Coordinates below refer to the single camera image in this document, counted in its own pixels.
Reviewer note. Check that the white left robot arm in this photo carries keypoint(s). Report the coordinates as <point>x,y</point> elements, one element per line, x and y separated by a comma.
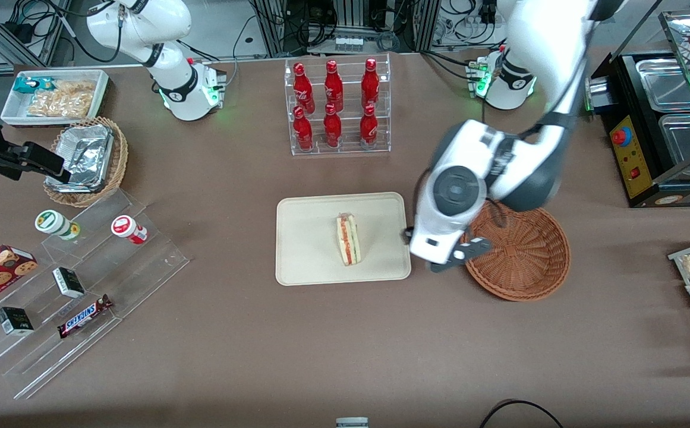
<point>523,169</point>

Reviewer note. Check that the triangle sandwich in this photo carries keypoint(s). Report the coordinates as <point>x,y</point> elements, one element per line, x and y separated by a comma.
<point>349,241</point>

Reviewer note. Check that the green lid white bottle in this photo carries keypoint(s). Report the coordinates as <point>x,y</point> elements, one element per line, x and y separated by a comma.
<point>53,223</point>

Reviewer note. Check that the teal snack packet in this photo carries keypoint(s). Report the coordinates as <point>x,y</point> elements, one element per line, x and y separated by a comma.
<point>27,85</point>

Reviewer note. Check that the clear acrylic stepped display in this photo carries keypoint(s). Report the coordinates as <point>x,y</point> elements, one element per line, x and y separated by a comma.
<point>119,267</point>

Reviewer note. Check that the aluminium frame post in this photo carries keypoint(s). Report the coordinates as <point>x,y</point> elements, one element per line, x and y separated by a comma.
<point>428,24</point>
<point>270,27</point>

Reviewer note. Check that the snickers chocolate bar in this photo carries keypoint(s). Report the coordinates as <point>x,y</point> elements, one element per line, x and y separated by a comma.
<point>83,316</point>

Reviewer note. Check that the cream plastic tray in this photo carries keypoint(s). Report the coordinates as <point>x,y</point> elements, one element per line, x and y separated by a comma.
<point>306,244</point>

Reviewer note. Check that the light tan wicker basket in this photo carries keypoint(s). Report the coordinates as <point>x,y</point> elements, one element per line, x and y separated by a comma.
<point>120,154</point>

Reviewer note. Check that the white power strip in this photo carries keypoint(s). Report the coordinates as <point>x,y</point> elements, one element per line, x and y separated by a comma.
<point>348,43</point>

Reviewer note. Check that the black hot dog roller machine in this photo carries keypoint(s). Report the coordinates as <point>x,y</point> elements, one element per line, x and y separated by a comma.
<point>639,172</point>

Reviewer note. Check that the white rectangular snack bin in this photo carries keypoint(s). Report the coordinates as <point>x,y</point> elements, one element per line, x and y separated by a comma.
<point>15,110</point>

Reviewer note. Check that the clear bag of crackers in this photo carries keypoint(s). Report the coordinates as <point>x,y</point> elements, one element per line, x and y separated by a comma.
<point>65,101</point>

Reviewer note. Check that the small grey box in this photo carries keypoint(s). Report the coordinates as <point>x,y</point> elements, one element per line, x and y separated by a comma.
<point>352,422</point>

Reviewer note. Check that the red lid white bottle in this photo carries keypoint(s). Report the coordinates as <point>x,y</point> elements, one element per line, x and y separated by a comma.
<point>128,229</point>

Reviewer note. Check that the clear acrylic bottle rack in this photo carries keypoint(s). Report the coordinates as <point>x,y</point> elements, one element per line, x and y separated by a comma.
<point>350,145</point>

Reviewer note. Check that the small black box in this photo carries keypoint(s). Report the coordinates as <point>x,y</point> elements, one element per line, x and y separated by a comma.
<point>69,282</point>
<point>15,321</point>

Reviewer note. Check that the silver foil container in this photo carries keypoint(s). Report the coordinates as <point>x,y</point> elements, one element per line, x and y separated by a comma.
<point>86,154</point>

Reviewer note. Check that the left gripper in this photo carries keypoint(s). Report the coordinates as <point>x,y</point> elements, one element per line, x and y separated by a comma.
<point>408,233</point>

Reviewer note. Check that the brown round wicker basket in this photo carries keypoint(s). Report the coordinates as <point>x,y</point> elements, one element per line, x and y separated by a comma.
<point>523,261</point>

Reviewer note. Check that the red cola bottle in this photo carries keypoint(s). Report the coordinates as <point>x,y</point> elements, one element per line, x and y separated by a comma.
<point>332,128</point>
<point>302,131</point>
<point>302,89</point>
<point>368,126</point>
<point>370,83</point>
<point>333,86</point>

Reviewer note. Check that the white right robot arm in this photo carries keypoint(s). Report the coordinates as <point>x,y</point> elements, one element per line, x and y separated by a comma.
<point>169,80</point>

